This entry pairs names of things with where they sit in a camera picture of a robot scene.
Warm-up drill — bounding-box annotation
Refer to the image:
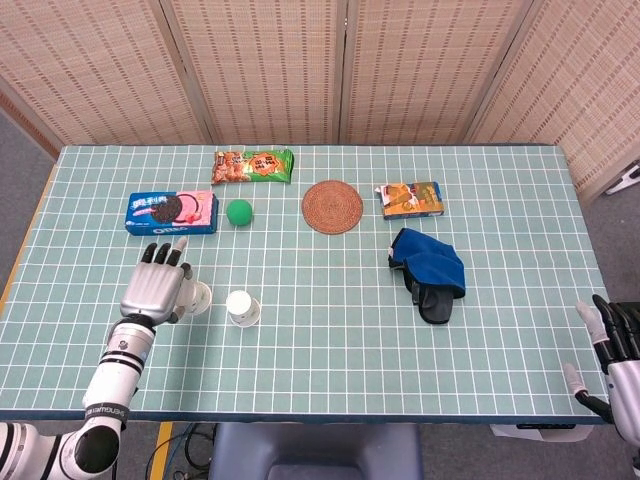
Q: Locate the bamboo folding screen panel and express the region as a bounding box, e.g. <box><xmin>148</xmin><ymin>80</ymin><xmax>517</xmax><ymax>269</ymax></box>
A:
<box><xmin>162</xmin><ymin>0</ymin><xmax>349</xmax><ymax>146</ymax></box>
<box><xmin>464</xmin><ymin>0</ymin><xmax>640</xmax><ymax>201</ymax></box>
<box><xmin>339</xmin><ymin>0</ymin><xmax>534</xmax><ymax>146</ymax></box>
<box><xmin>0</xmin><ymin>0</ymin><xmax>216</xmax><ymax>156</ymax></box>

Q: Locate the blue cloth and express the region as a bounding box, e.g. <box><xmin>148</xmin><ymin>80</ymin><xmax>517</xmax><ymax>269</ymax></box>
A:
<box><xmin>387</xmin><ymin>227</ymin><xmax>467</xmax><ymax>300</ymax></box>

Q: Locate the blue grey chair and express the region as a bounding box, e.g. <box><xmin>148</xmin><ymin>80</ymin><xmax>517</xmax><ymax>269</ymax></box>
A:
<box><xmin>207</xmin><ymin>422</ymin><xmax>425</xmax><ymax>480</ymax></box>

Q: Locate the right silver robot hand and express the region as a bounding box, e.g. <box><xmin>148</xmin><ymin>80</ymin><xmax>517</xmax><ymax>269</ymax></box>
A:
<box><xmin>562</xmin><ymin>293</ymin><xmax>640</xmax><ymax>449</ymax></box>

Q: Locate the green grid tablecloth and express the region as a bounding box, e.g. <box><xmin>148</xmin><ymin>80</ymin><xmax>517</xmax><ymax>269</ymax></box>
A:
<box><xmin>0</xmin><ymin>143</ymin><xmax>624</xmax><ymax>425</ymax></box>

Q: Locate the white paper sheet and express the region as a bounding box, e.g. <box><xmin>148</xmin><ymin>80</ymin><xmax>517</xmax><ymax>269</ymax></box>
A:
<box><xmin>489</xmin><ymin>423</ymin><xmax>596</xmax><ymax>444</ymax></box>

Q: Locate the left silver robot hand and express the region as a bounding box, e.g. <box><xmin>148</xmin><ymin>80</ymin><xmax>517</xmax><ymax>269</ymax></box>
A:
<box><xmin>119</xmin><ymin>237</ymin><xmax>194</xmax><ymax>327</ymax></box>

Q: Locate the green orange snack bag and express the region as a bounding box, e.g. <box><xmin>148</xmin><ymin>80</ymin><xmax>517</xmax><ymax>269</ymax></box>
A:
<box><xmin>210</xmin><ymin>148</ymin><xmax>296</xmax><ymax>185</ymax></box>

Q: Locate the blue Oreo cookie box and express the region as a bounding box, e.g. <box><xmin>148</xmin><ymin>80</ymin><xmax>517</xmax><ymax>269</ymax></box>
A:
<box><xmin>123</xmin><ymin>189</ymin><xmax>220</xmax><ymax>237</ymax></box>

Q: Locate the round woven brown coaster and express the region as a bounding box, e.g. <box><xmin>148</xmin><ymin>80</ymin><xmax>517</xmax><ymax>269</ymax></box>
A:
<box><xmin>301</xmin><ymin>180</ymin><xmax>365</xmax><ymax>236</ymax></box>

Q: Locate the white stand foot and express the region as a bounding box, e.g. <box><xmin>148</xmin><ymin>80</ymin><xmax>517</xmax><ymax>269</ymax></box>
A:
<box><xmin>604</xmin><ymin>163</ymin><xmax>640</xmax><ymax>196</ymax></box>

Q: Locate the dark grey cloth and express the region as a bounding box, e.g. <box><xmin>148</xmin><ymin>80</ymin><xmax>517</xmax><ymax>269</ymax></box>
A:
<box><xmin>409</xmin><ymin>279</ymin><xmax>455</xmax><ymax>326</ymax></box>

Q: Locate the black cable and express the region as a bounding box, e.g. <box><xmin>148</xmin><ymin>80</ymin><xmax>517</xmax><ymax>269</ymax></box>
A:
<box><xmin>172</xmin><ymin>423</ymin><xmax>217</xmax><ymax>474</ymax></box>

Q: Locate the orange blue snack box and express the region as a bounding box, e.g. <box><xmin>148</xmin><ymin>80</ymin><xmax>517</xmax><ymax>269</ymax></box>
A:
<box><xmin>374</xmin><ymin>181</ymin><xmax>446</xmax><ymax>221</ymax></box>

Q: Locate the green ball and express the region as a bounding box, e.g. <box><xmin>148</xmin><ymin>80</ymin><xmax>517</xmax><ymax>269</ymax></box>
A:
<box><xmin>225</xmin><ymin>198</ymin><xmax>255</xmax><ymax>228</ymax></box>

